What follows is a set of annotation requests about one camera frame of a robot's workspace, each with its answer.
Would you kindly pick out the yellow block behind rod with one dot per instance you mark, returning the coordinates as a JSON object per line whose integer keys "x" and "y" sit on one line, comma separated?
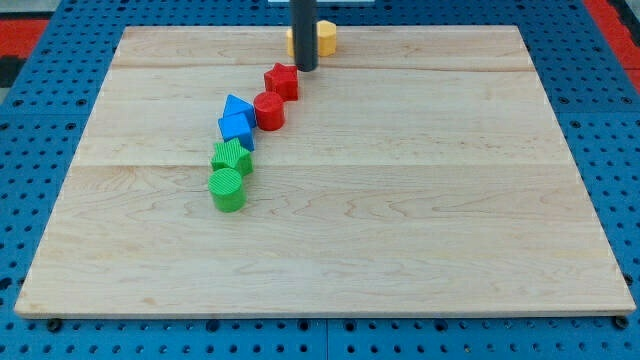
{"x": 290, "y": 43}

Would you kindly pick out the green star block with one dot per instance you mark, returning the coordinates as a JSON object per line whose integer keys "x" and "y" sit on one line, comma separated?
{"x": 231, "y": 154}

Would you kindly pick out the blue cube block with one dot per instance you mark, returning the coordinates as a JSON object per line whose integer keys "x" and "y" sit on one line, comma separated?
{"x": 237, "y": 127}

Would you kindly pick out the wooden board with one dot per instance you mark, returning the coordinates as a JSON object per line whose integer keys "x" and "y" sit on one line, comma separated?
{"x": 421, "y": 173}

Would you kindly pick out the green cylinder block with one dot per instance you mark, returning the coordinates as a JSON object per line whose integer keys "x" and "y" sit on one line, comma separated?
{"x": 227, "y": 190}

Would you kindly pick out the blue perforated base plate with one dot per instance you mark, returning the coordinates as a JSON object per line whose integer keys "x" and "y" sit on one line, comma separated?
{"x": 48, "y": 105}

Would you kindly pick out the blue triangle block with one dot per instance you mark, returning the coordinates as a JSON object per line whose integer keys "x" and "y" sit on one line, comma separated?
{"x": 235, "y": 105}

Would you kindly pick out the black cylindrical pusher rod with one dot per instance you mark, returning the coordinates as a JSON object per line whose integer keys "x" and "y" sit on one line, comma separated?
{"x": 304, "y": 34}

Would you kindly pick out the yellow hexagon block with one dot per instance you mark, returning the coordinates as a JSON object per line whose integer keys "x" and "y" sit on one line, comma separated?
{"x": 326, "y": 37}

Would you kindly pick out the red cylinder block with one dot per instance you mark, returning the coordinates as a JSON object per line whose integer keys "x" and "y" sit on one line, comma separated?
{"x": 269, "y": 111}

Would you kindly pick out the red star block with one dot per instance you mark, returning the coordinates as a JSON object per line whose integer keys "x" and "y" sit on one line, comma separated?
{"x": 283, "y": 80}

